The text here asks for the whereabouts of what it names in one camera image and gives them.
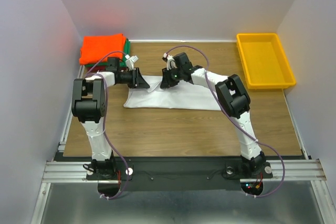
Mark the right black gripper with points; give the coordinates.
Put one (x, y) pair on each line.
(166, 81)

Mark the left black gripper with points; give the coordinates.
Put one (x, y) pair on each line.
(137, 81)

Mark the white t shirt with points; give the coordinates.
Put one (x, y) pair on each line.
(182, 96)

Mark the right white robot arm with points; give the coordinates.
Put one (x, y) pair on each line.
(232, 98)

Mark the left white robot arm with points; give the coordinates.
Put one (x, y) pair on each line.
(89, 105)

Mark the red folded t shirt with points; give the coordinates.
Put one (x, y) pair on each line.
(97, 68)

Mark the orange folded t shirt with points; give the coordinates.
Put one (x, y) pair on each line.
(95, 47)

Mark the yellow plastic tray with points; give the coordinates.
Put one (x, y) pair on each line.
(264, 61)

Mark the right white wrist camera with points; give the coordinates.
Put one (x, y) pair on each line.
(169, 60)

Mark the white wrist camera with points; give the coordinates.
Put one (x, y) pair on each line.
(130, 61)
(169, 60)

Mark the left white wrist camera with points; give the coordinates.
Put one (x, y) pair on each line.
(130, 61)

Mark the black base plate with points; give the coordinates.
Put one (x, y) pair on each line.
(176, 174)

